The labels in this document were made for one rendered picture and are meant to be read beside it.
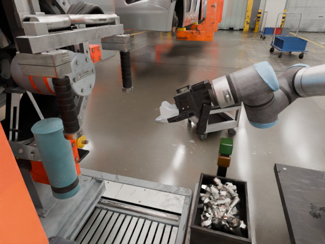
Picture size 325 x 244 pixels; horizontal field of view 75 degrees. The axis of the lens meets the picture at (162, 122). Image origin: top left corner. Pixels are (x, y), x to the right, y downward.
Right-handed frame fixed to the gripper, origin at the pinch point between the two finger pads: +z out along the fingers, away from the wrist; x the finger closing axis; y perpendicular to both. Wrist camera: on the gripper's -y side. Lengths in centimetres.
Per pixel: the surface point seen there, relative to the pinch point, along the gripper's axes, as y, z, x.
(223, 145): -12.4, -17.4, 6.0
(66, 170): 1.9, 27.1, 18.8
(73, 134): 13.5, 11.6, 24.3
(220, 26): -93, -70, -1286
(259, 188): -87, -22, -48
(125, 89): 12.6, 10.5, -9.1
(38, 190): -10, 62, 7
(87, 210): -34, 58, -3
